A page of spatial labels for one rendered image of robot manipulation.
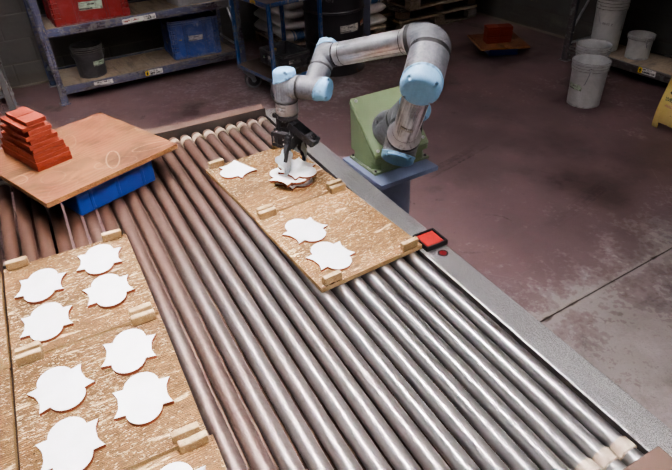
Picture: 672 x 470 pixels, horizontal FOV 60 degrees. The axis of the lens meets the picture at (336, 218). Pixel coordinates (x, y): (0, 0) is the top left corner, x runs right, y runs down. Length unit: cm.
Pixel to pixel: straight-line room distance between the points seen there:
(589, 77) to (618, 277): 223
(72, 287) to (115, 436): 55
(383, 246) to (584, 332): 146
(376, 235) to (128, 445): 89
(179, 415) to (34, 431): 30
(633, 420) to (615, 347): 152
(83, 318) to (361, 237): 80
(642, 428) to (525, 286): 179
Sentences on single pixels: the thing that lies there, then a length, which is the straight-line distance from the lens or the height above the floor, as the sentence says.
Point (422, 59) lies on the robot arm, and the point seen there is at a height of 144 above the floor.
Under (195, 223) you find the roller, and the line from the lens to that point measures 193.
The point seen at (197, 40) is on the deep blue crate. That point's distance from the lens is 610.
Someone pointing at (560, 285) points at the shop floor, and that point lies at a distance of 317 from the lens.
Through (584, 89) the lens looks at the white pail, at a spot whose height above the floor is 16.
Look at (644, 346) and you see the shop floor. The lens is 298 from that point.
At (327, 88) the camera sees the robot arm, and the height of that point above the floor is 130.
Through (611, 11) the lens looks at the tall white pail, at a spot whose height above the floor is 51.
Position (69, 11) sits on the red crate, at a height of 76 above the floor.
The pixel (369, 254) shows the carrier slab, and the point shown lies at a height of 94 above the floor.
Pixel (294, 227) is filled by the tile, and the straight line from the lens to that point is 179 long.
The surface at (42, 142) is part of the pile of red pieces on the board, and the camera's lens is 217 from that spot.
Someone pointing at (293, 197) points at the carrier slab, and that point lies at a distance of 196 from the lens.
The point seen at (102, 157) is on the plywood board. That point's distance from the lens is 219.
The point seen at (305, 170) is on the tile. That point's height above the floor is 98.
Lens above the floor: 196
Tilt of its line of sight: 34 degrees down
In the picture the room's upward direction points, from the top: 2 degrees counter-clockwise
